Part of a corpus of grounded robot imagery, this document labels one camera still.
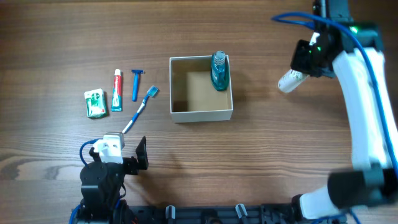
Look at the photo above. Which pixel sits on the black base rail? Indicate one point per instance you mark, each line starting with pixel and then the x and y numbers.
pixel 260 214

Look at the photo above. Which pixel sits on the green Dettol soap bar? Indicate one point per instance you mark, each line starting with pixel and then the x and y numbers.
pixel 95 104

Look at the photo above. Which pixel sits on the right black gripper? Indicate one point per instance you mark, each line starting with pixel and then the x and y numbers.
pixel 297 63

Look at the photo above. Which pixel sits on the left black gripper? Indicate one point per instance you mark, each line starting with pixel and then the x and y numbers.
pixel 133 167

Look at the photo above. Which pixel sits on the white lotion tube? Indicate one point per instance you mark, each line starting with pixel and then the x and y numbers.
pixel 291 80

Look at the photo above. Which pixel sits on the white cardboard box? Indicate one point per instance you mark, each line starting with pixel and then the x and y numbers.
pixel 193 97

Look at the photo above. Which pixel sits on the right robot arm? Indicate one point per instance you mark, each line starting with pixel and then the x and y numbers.
pixel 352 52

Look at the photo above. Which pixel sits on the blue disposable razor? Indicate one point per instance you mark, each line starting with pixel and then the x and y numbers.
pixel 137 75

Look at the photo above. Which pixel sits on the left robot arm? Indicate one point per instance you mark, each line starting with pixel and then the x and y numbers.
pixel 101 183

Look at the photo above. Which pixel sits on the blue white toothbrush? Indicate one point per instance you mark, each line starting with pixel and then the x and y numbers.
pixel 153 90

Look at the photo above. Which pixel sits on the red teal toothpaste tube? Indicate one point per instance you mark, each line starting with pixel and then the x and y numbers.
pixel 116 104

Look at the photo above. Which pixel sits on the blue mouthwash bottle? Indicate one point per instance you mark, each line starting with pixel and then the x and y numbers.
pixel 219 71

